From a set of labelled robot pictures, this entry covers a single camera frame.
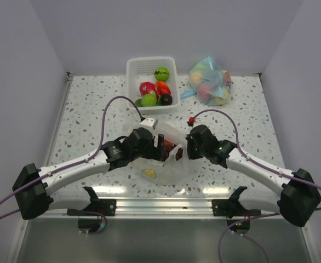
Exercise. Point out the red grape bunch toy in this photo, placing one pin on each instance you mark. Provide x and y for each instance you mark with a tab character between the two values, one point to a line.
168	147

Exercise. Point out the green striped watermelon toy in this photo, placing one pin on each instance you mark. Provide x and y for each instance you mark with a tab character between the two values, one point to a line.
161	74

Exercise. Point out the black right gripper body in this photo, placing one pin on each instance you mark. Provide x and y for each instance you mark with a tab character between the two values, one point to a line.
195	152

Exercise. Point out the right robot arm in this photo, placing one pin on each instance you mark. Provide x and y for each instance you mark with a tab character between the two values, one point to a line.
293	194

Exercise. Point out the lemon slice toy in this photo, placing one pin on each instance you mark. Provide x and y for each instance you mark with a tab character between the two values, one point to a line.
150	173

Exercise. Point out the dark purple mangosteen toy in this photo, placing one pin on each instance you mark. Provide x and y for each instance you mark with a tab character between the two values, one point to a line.
166	100

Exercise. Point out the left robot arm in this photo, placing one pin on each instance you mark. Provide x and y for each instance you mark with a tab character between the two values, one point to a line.
35	187

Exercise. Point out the yellow green mango toy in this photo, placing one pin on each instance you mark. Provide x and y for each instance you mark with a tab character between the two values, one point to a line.
138	103

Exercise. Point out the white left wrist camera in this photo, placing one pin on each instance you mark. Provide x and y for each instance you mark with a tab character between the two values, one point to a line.
149	123

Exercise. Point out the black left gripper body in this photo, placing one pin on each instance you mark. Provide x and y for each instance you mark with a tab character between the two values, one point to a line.
150	152

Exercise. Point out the green round fruit toy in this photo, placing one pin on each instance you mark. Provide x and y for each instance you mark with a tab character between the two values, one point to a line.
149	100

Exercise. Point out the clear plastic fruit bag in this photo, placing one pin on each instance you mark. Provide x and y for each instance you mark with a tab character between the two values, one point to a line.
170	171

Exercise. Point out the blue plastic fruit bag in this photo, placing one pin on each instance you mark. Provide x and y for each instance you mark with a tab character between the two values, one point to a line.
210	82

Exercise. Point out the pink dragon fruit toy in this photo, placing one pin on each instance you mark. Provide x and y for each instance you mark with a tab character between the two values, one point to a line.
148	88

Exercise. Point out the red apple slice toy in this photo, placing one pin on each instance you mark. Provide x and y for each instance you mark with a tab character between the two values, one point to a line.
163	88

